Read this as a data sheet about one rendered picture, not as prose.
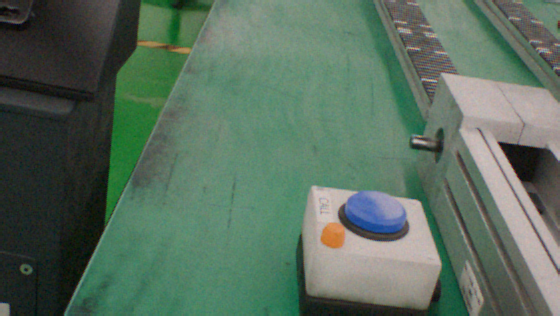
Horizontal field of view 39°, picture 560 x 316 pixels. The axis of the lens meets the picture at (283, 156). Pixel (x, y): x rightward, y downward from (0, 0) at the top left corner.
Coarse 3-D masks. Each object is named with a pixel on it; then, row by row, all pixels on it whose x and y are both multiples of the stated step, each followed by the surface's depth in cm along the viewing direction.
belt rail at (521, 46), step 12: (480, 0) 130; (492, 12) 125; (504, 24) 119; (504, 36) 117; (516, 36) 112; (516, 48) 111; (528, 48) 107; (528, 60) 106; (540, 60) 102; (540, 72) 102; (552, 72) 98; (552, 84) 98
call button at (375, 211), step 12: (360, 192) 52; (372, 192) 52; (348, 204) 51; (360, 204) 50; (372, 204) 51; (384, 204) 51; (396, 204) 51; (348, 216) 50; (360, 216) 50; (372, 216) 49; (384, 216) 50; (396, 216) 50; (372, 228) 49; (384, 228) 49; (396, 228) 50
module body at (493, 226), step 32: (480, 160) 57; (544, 160) 62; (448, 192) 63; (480, 192) 55; (512, 192) 53; (544, 192) 62; (448, 224) 61; (480, 224) 54; (512, 224) 49; (544, 224) 50; (480, 256) 53; (512, 256) 48; (544, 256) 46; (480, 288) 53; (512, 288) 47; (544, 288) 44
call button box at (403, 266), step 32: (320, 192) 54; (352, 192) 54; (320, 224) 50; (352, 224) 50; (416, 224) 52; (320, 256) 48; (352, 256) 48; (384, 256) 48; (416, 256) 49; (320, 288) 49; (352, 288) 49; (384, 288) 49; (416, 288) 49
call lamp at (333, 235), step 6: (330, 222) 48; (336, 222) 48; (324, 228) 48; (330, 228) 48; (336, 228) 48; (342, 228) 48; (324, 234) 48; (330, 234) 48; (336, 234) 48; (342, 234) 48; (324, 240) 48; (330, 240) 48; (336, 240) 48; (342, 240) 48; (330, 246) 48; (336, 246) 48; (342, 246) 48
